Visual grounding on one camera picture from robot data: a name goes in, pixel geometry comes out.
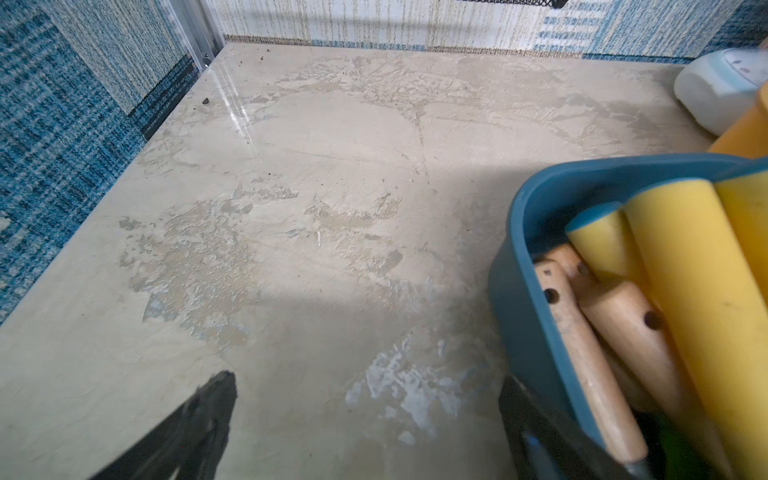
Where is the green shovel yellow handle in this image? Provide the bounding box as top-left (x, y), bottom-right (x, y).
top-left (715, 171), bottom-right (768, 301)
top-left (565, 202), bottom-right (650, 292)
top-left (624, 179), bottom-right (767, 479)

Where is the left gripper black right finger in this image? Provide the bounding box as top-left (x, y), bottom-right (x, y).
top-left (498, 375), bottom-right (633, 479)

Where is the green shovel wooden handle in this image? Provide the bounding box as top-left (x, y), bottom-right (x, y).
top-left (578, 280), bottom-right (734, 479)
top-left (534, 260), bottom-right (648, 465)
top-left (543, 243), bottom-right (599, 299)

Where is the yellow storage tray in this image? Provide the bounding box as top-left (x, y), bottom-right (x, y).
top-left (708, 83), bottom-right (768, 159)

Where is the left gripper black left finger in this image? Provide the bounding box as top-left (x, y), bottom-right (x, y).
top-left (93, 371), bottom-right (237, 479)

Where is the dark teal storage tray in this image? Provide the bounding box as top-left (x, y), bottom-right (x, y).
top-left (488, 153), bottom-right (748, 445)

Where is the white alarm clock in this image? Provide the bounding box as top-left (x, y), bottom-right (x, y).
top-left (673, 48), bottom-right (767, 136)

